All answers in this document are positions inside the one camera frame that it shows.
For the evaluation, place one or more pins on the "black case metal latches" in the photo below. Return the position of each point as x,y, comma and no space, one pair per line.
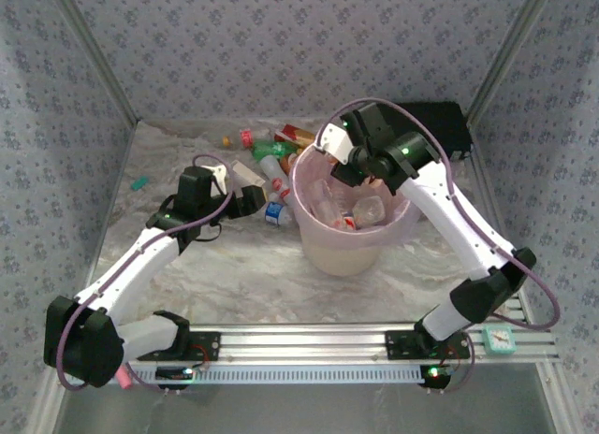
440,120

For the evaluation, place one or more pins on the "mint square clock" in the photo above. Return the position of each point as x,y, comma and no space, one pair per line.
500,338

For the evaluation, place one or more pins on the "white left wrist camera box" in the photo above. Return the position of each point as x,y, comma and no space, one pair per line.
220,174

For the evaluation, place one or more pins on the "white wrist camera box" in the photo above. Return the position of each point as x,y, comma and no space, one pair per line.
337,144
220,174

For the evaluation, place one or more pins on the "small teal plastic piece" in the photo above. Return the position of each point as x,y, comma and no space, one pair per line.
139,183

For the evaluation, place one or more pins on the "clear bottle red label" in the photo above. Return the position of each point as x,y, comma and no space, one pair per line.
347,223

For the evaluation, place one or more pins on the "red label bottle yellow cap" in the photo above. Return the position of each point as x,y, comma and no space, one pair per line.
246,137

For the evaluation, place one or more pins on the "green plastic bottle yellow cap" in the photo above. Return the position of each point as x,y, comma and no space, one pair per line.
273,149

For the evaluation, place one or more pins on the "aluminium frame bar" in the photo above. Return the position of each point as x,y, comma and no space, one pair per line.
489,205

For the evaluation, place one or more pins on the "small pink cylinder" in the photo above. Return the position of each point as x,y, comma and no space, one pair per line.
124,377

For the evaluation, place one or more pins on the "small bottle blue label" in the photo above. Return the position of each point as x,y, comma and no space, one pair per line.
277,214

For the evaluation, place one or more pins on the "beige plastic waste bin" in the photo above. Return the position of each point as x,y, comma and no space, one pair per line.
341,261

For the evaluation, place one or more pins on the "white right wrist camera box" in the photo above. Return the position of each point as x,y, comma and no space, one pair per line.
337,144

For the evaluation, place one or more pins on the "white rectangular carton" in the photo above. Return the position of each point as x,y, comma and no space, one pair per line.
245,172

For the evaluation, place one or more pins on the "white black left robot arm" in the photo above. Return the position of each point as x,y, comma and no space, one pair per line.
140,261

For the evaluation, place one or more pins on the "ribbed clear plastic bottle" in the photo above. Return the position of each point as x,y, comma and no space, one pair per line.
325,198

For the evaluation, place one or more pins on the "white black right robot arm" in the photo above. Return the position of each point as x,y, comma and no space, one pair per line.
458,228

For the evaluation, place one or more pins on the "aluminium mounting rail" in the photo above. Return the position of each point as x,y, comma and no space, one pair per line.
304,340

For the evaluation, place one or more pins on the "aluminium frame post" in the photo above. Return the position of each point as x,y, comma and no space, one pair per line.
93,55
512,53

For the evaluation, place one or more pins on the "pink plastic bin liner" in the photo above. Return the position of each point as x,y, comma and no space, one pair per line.
309,228

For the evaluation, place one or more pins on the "small circuit board green light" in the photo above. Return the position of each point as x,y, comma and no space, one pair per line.
175,373
435,375

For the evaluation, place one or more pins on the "white bottle red label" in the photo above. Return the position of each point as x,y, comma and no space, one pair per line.
278,179

